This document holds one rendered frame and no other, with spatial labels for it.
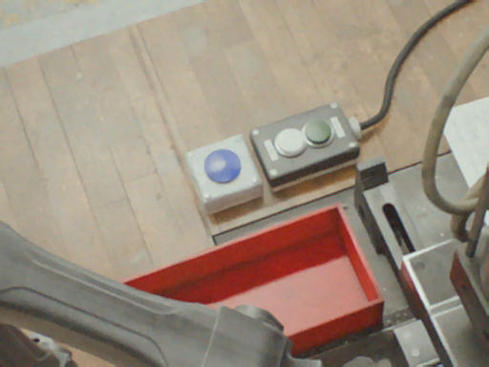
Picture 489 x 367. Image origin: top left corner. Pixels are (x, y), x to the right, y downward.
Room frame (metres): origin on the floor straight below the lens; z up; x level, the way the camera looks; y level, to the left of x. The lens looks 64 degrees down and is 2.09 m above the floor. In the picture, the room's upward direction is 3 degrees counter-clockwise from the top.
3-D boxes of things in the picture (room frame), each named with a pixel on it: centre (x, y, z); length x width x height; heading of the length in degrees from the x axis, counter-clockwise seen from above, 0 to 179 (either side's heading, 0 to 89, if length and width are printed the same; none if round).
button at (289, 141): (0.68, -0.02, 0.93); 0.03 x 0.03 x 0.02
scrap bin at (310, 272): (0.49, 0.04, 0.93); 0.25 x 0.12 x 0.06; 108
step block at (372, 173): (0.59, -0.10, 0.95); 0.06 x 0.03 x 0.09; 18
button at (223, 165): (0.65, 0.06, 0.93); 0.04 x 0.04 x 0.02
